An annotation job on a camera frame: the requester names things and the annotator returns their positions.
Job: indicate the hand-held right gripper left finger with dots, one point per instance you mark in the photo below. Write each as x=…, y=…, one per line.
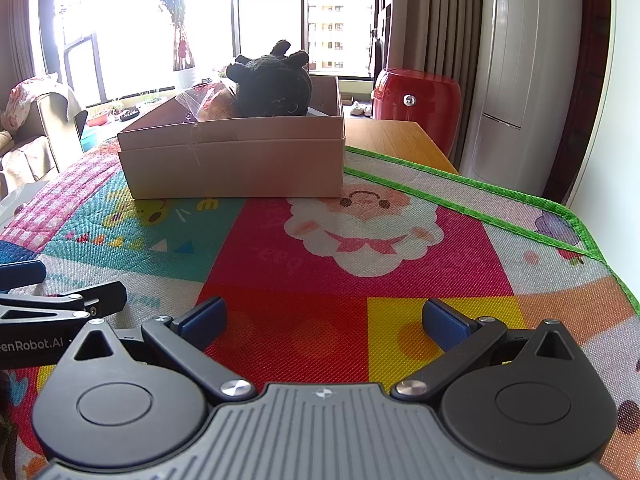
x=205, y=321

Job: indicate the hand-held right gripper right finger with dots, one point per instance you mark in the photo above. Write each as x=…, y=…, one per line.
x=445, y=325

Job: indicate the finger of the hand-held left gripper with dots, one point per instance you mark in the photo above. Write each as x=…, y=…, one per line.
x=100, y=297
x=22, y=275

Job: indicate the cardboard box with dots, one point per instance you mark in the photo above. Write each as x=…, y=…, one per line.
x=235, y=165

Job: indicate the pastry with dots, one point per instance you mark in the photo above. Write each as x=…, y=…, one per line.
x=217, y=105

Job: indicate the black plush toy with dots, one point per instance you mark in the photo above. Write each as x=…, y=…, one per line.
x=270, y=85

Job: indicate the colourful printed play mat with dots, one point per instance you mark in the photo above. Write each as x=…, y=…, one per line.
x=350, y=270

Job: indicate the beige covered sofa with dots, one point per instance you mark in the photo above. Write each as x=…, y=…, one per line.
x=45, y=135

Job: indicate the pink floral pillow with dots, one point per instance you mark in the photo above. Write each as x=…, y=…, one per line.
x=25, y=102

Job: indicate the red bowl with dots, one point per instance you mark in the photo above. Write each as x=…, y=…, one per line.
x=97, y=118

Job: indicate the dark plant tray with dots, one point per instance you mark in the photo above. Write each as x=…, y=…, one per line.
x=128, y=115

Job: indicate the pink planter bowl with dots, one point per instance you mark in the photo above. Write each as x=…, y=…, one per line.
x=150, y=97

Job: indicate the small white shoes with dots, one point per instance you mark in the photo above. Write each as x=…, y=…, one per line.
x=357, y=108

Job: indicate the white standing air conditioner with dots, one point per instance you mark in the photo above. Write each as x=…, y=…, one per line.
x=525, y=85

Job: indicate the beige window curtain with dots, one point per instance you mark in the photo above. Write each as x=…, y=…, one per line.
x=25, y=20
x=430, y=20

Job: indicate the tall plant in white pot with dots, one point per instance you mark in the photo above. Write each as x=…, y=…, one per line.
x=182, y=50

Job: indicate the black window frame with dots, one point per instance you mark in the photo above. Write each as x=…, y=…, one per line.
x=305, y=20

